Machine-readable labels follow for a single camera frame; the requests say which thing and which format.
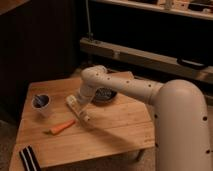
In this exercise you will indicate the metal pole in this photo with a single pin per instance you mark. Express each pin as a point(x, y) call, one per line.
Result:
point(90, 34)

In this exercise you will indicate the orange carrot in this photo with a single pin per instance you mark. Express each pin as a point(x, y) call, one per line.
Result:
point(59, 128)

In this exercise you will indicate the white lotion bottle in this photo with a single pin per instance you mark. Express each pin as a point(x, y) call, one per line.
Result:
point(78, 110)

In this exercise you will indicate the black handle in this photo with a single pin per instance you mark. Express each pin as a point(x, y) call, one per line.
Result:
point(192, 65)

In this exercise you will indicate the wooden shelf beam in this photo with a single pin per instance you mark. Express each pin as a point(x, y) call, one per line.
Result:
point(145, 59)

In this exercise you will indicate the wooden low table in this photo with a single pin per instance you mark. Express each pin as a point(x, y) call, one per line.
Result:
point(121, 126)

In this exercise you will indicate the black white striped cloth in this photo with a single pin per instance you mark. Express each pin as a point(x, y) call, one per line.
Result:
point(29, 159)

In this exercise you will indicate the dark ceramic bowl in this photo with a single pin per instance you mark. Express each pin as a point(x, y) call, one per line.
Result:
point(104, 95)

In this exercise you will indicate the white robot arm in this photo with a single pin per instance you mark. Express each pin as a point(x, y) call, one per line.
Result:
point(182, 135)

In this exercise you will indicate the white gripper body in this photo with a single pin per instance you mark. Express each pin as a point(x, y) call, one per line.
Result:
point(84, 98)

